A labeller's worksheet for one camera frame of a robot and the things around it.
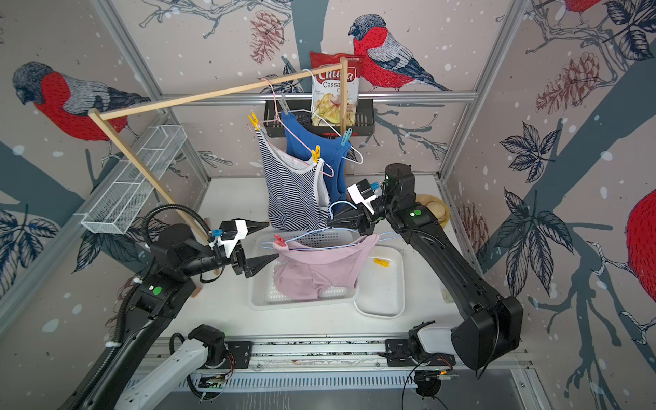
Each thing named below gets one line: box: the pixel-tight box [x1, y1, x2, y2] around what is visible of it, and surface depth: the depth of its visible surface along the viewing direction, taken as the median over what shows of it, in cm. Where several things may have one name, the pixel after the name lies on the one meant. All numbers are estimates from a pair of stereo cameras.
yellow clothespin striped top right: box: [310, 144, 322, 164], surface depth 68 cm
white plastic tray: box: [353, 246, 406, 320], surface depth 89 cm
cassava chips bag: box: [310, 51, 364, 127], surface depth 88 cm
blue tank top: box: [281, 110, 352, 205], surface depth 77 cm
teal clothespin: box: [339, 127, 353, 147], surface depth 71 cm
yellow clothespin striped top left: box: [247, 111, 261, 131], surface depth 80 cm
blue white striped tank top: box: [255, 126, 332, 233], surface depth 86 cm
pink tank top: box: [272, 234, 381, 300], surface depth 81 cm
